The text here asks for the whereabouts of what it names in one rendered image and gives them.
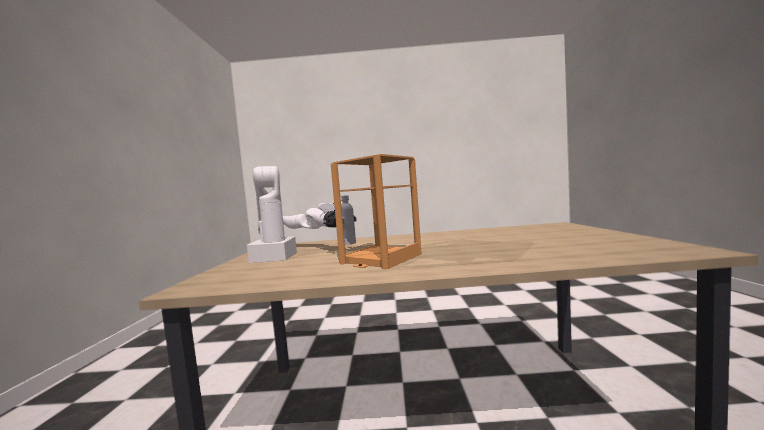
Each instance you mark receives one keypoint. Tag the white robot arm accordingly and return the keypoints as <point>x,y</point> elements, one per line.
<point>272,220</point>

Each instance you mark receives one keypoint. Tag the grey bottle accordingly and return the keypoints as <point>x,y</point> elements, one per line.
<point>348,219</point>

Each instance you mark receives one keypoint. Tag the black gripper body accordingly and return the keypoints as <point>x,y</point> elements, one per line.
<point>330,215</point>

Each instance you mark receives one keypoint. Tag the wooden shelving unit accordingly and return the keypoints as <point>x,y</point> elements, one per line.
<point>378,255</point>

